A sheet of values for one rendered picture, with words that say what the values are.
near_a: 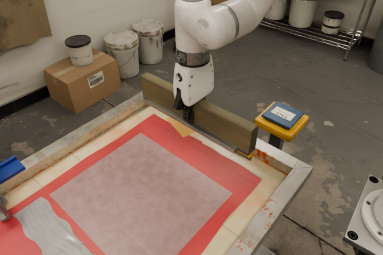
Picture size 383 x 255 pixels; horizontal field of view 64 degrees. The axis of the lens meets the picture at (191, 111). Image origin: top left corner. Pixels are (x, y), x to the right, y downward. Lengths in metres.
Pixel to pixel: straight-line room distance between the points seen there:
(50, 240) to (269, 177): 0.54
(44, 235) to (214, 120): 0.45
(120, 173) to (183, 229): 0.23
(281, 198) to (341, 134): 1.86
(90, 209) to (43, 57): 2.16
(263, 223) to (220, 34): 0.41
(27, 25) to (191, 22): 2.12
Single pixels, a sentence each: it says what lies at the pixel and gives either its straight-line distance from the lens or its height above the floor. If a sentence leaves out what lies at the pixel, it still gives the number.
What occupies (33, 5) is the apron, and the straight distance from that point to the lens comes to 2.65.
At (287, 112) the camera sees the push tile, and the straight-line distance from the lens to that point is 1.03.
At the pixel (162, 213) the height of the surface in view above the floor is 0.96.
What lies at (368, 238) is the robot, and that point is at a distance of 0.58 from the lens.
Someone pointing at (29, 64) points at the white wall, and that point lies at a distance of 2.81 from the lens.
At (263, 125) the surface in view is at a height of 0.94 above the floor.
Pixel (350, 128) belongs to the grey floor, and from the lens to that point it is 2.68.
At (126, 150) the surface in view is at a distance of 0.90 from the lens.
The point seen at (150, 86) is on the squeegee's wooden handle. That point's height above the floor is 1.13.
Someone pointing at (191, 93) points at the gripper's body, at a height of 1.19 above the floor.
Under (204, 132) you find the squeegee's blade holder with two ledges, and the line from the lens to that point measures 0.75.
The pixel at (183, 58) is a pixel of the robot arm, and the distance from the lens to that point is 0.65.
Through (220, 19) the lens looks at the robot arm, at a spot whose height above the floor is 1.38.
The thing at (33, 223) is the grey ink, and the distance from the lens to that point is 0.82.
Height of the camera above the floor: 1.59
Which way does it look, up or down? 39 degrees down
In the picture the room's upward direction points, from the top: straight up
